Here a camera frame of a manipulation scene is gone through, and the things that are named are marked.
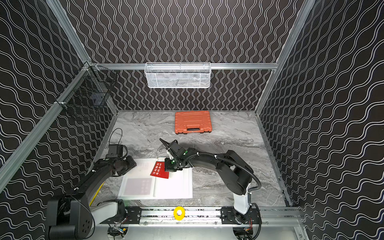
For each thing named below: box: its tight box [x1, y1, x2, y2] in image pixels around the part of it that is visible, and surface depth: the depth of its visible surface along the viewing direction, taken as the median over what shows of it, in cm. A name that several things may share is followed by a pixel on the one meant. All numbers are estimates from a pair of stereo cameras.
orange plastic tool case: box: [174, 110, 212, 134], surface depth 109 cm
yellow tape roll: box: [173, 206, 186, 221], surface depth 76 cm
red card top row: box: [150, 161, 169, 179], surface depth 89 cm
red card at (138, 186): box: [123, 178, 152, 195], surface depth 84 cm
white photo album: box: [118, 157, 193, 200], surface depth 85 cm
